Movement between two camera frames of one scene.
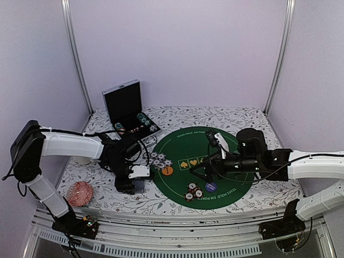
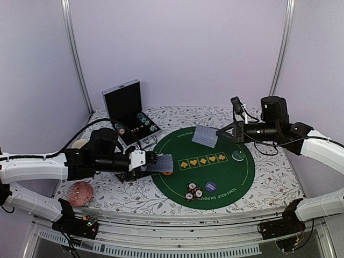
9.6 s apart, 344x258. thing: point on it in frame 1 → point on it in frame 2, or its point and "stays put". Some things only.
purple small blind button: [210, 187] stays put
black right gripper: [209, 164] → [238, 131]
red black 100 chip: [192, 186] stays put
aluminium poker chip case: [123, 104] stays put
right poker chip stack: [143, 119] stays put
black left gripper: [124, 186] → [137, 173]
